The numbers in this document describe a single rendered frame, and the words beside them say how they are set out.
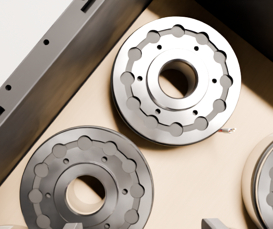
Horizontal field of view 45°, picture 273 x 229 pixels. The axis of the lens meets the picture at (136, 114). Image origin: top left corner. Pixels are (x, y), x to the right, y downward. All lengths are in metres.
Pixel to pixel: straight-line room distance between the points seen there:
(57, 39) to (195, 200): 0.18
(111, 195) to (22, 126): 0.08
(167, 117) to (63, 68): 0.09
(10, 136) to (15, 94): 0.04
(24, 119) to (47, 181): 0.06
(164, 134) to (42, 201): 0.10
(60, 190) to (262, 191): 0.15
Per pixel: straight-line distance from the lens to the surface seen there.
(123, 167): 0.26
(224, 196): 0.30
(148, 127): 0.26
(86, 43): 0.22
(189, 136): 0.26
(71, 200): 0.27
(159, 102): 0.25
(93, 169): 0.25
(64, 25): 0.20
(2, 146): 0.23
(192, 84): 0.27
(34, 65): 0.19
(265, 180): 0.28
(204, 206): 0.30
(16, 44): 0.45
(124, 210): 0.26
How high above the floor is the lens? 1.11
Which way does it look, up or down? 87 degrees down
